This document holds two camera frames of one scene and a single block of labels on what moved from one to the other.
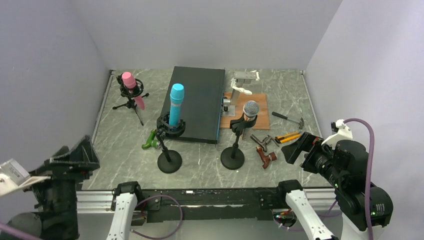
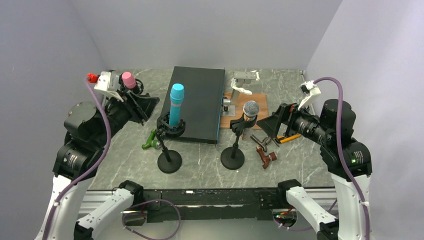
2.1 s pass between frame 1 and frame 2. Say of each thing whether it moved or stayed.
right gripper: moved
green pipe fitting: stayed
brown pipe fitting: stayed
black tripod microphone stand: stayed
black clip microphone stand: stayed
